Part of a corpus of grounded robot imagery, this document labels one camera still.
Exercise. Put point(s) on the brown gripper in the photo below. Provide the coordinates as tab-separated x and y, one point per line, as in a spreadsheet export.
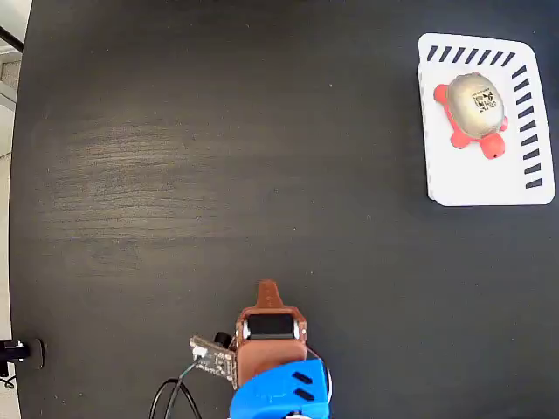
272	350

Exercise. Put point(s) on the pink turtle toy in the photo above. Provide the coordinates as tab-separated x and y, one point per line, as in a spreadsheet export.
474	105

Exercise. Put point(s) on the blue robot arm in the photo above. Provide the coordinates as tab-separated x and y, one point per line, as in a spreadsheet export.
279	388

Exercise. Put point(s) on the white plastic basket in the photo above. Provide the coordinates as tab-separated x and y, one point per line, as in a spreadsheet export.
480	183

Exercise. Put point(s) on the black table clamp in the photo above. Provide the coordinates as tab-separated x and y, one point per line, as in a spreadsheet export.
19	351

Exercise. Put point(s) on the black metal bar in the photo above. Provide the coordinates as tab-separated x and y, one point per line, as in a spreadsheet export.
11	37

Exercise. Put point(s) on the gripper camera circuit board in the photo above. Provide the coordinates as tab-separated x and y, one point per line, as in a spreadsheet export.
214	360

